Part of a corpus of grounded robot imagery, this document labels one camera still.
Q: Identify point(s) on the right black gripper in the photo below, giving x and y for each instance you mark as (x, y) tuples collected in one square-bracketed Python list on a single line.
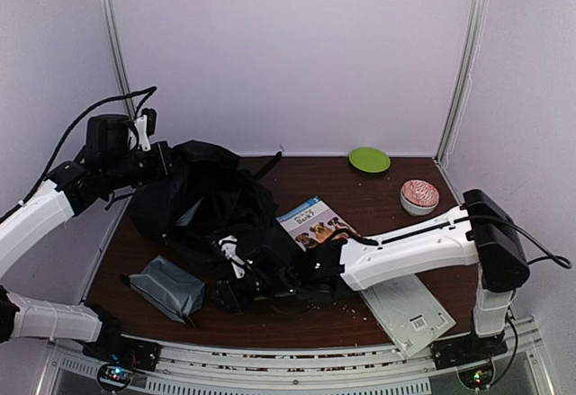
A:
[(233, 301)]

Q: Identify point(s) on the right aluminium frame post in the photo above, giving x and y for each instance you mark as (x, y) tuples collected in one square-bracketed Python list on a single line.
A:
[(472, 41)]

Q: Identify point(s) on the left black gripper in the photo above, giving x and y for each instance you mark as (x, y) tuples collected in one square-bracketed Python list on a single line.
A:
[(162, 169)]

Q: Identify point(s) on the green plate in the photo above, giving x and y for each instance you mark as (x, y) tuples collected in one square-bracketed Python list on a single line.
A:
[(369, 160)]

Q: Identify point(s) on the black zip pouch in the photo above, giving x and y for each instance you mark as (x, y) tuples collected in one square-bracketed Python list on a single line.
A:
[(298, 300)]

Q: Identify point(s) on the grey pencil pouch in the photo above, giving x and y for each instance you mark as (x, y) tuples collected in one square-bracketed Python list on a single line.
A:
[(170, 289)]

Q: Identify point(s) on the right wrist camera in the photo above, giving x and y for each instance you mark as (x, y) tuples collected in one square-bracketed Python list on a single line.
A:
[(246, 256)]

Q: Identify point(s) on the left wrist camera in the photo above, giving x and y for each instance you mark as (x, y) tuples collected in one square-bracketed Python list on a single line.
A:
[(145, 127)]

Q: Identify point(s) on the red patterned bowl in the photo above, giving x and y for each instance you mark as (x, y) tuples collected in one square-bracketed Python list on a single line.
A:
[(419, 197)]

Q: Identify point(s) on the aluminium frame post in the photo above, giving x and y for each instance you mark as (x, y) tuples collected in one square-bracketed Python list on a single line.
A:
[(472, 41), (115, 46)]

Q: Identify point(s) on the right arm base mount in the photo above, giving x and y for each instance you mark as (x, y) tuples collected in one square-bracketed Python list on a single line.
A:
[(472, 357)]

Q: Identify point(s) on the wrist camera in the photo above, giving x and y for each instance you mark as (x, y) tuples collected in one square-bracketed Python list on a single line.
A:
[(145, 127), (246, 256)]

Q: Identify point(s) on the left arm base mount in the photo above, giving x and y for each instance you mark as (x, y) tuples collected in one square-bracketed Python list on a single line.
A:
[(123, 357)]

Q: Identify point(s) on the left aluminium frame post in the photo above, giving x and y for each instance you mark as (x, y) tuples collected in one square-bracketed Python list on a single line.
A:
[(115, 46)]

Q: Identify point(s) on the front aluminium rail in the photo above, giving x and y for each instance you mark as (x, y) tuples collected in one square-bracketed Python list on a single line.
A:
[(380, 369)]

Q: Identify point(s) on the grey notebook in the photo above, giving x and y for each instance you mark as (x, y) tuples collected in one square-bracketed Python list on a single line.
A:
[(408, 313)]

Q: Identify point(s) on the black student backpack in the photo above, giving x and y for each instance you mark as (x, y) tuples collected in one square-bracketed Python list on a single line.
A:
[(207, 197)]

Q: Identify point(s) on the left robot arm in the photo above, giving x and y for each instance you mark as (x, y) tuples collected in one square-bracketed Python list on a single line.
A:
[(66, 192)]

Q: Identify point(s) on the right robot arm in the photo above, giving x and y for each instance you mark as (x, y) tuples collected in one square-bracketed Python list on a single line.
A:
[(330, 259)]

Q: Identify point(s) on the dog picture book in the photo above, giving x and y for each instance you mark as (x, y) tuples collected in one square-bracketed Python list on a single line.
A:
[(311, 223)]

